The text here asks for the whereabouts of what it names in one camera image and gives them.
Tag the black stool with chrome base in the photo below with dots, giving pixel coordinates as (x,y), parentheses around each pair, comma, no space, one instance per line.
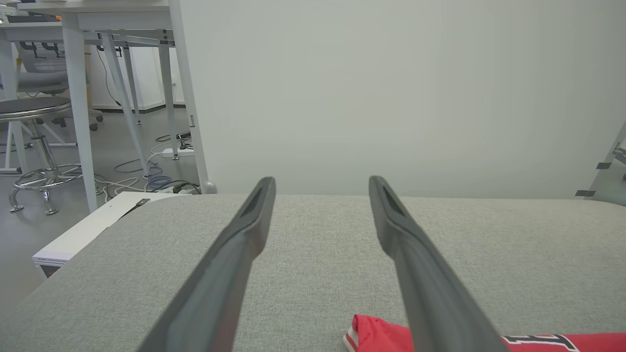
(34,105)

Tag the grey fabric sofa cushion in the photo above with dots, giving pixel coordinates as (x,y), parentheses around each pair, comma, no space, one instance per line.
(318,244)

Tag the grey office chair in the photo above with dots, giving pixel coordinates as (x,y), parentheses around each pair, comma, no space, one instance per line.
(44,78)

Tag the grey rounded partition foot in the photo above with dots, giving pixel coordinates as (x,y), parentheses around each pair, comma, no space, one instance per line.
(210,187)

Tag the grey partition side support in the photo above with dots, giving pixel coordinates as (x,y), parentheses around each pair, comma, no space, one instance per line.
(606,181)

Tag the white flat box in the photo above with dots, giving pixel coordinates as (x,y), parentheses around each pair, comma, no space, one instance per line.
(83,234)

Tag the white desk with slanted legs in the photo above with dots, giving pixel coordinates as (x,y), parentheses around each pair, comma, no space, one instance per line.
(79,98)

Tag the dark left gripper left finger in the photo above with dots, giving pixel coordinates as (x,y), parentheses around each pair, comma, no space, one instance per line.
(220,274)

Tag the red white basketball jersey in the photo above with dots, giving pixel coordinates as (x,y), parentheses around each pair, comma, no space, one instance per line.
(376,335)

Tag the white partition panel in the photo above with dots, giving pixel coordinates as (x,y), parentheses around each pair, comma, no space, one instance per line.
(391,98)

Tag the white power strip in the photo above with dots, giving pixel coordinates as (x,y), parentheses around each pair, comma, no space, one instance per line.
(176,153)
(172,189)

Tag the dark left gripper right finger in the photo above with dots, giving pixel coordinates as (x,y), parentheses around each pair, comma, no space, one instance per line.
(430,293)

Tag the white desk with straight leg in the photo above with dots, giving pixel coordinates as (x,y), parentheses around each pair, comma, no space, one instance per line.
(29,32)

